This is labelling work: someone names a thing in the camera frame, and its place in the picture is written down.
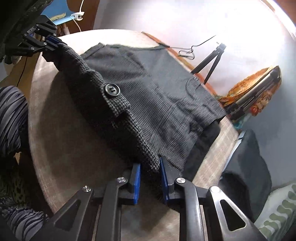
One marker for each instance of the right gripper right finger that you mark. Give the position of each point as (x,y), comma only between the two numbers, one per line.
(205,214)

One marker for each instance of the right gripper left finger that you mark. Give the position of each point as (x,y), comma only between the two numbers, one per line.
(94,213)

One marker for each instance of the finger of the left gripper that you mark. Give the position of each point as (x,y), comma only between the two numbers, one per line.
(46,28)
(50,43)

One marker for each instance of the grey houndstooth shorts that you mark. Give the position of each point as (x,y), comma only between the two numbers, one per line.
(143,102)

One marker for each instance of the folded dark clothes stack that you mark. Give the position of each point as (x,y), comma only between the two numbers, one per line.
(245,180)

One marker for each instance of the green patterned pillow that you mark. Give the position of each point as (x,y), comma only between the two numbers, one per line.
(278,213)

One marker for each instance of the beige plaid bed cover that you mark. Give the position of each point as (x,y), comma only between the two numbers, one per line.
(67,154)

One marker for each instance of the striped grey legging leg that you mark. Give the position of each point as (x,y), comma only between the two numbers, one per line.
(20,220)

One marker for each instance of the folded metal stand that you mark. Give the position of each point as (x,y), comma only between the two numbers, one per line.
(256,92)

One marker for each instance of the orange patterned cloth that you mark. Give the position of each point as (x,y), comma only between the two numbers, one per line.
(249,92)

